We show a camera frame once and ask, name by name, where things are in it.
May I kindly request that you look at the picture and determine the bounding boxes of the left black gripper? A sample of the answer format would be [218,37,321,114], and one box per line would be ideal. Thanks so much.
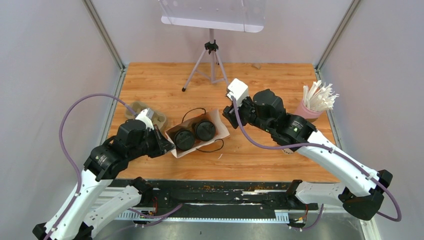
[129,123,177,160]

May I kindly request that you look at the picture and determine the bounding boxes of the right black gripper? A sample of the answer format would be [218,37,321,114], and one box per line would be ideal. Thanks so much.
[222,94,274,134]

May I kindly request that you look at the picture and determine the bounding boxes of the black cup lid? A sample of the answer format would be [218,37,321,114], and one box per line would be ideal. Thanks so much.
[193,120,216,142]
[173,129,196,151]

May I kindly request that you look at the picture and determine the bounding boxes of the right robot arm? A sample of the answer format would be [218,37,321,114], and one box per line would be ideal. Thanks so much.
[223,89,393,221]

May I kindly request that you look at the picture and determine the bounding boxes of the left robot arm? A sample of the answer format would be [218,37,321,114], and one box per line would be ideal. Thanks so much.
[32,119,175,240]

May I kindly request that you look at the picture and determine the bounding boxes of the pink straw holder cup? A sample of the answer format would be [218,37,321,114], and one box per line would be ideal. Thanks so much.
[293,101,323,123]

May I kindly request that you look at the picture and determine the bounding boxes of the white paper cup stack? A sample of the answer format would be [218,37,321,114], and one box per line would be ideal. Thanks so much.
[282,148,295,155]

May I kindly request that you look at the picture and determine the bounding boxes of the white wrapped straws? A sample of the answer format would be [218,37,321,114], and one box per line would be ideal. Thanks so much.
[301,80,340,112]

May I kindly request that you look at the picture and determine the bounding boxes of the tripod stand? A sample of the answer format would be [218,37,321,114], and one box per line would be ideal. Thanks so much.
[181,28,229,92]

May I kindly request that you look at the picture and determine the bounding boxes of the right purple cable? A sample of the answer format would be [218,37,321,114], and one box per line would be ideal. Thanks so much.
[231,96,403,223]

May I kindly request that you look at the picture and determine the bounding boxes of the purple cable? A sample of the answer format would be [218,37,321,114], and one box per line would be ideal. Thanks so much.
[43,93,138,240]
[231,96,403,223]

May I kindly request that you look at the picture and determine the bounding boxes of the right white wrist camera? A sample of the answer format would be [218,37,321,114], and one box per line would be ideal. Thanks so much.
[226,78,249,107]

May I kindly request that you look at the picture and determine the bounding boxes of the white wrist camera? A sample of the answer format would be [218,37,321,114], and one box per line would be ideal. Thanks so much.
[226,78,249,107]
[135,107,154,130]

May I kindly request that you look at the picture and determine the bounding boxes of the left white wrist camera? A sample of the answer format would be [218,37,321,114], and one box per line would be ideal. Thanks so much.
[135,107,154,130]

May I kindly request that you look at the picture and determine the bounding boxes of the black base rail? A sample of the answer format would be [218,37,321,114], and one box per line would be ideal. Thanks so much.
[109,178,342,221]

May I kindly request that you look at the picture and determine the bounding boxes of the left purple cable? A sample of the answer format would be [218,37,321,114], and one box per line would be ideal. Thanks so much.
[43,93,138,240]

